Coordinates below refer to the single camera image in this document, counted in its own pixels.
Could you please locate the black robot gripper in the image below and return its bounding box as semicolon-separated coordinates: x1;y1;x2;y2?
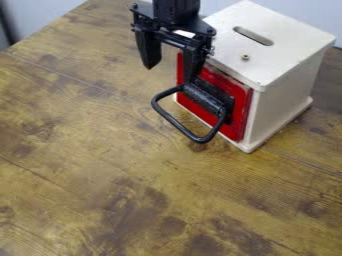
129;0;216;83

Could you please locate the black metal drawer handle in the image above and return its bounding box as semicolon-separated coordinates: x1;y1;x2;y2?
149;77;235;145

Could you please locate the red wooden drawer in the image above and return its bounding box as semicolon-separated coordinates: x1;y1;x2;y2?
175;63;252;142

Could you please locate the white wooden box cabinet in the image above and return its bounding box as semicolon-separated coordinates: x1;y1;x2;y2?
175;0;338;154

